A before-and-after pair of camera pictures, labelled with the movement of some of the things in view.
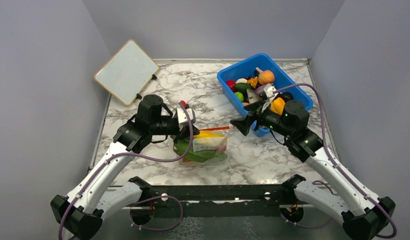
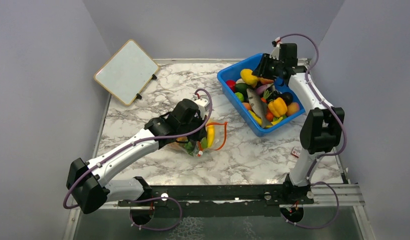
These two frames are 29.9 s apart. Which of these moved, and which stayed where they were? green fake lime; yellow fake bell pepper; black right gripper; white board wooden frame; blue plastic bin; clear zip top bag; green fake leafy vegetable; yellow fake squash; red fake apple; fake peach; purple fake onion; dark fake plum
Moved: green fake leafy vegetable; yellow fake squash; black right gripper; clear zip top bag
Stayed: red fake apple; green fake lime; fake peach; purple fake onion; dark fake plum; white board wooden frame; yellow fake bell pepper; blue plastic bin
